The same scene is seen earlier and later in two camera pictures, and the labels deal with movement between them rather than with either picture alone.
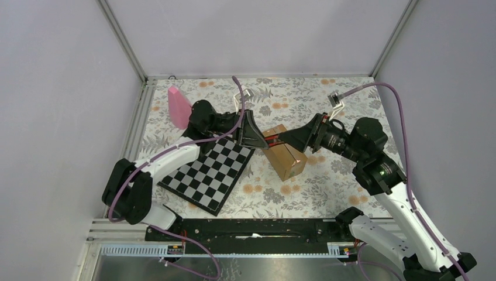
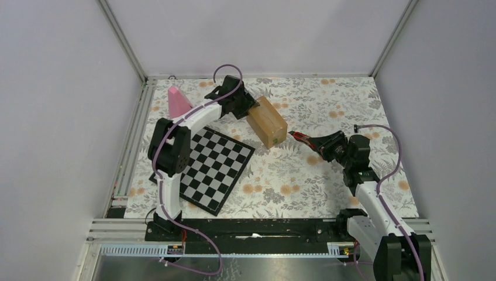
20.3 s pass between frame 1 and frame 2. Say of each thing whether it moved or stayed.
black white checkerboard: stayed
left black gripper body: moved
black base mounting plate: stayed
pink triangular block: stayed
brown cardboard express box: moved
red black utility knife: moved
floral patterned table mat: stayed
